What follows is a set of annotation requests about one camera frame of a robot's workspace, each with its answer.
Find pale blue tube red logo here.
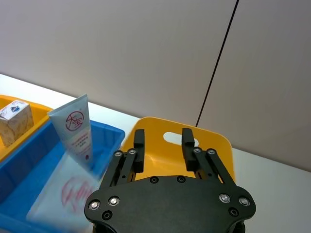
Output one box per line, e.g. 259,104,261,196
47,94,93,170
26,155,103,230

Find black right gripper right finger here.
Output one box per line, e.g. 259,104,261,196
181,128,240,187

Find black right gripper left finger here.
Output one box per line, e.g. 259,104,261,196
102,129,146,189

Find yellow plastic bin with handle slot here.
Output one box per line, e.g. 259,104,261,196
121,116,236,185

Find small cream patterned carton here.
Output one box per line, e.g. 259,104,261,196
0,100,35,148

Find blue plastic bin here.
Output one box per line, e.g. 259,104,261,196
0,120,126,233

